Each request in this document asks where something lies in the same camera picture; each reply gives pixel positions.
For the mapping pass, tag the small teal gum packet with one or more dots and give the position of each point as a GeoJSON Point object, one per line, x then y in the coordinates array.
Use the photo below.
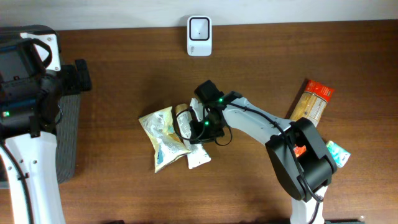
{"type": "Point", "coordinates": [340, 155]}

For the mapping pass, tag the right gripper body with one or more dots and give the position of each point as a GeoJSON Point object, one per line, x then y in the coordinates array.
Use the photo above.
{"type": "Point", "coordinates": [195, 131]}

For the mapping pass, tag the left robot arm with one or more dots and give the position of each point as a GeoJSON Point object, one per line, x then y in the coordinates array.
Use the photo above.
{"type": "Point", "coordinates": [40, 106]}

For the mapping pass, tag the white barcode scanner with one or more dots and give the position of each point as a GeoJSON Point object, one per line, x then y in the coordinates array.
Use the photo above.
{"type": "Point", "coordinates": [199, 36]}

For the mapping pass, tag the beige foil snack bag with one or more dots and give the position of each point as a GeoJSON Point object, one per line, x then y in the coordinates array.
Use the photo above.
{"type": "Point", "coordinates": [159, 127]}

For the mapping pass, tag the orange spaghetti packet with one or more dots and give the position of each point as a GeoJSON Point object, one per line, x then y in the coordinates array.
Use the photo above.
{"type": "Point", "coordinates": [312, 102]}

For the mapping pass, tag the grey plastic basket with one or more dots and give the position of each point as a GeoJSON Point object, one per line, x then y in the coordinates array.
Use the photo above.
{"type": "Point", "coordinates": [67, 130]}

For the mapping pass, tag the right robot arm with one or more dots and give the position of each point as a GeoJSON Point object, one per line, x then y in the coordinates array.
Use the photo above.
{"type": "Point", "coordinates": [300, 158]}

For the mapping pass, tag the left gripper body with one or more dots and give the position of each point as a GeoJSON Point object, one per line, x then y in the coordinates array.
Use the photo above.
{"type": "Point", "coordinates": [82, 74]}

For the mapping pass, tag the white tube pouch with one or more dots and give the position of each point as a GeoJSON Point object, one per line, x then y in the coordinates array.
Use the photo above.
{"type": "Point", "coordinates": [197, 155]}

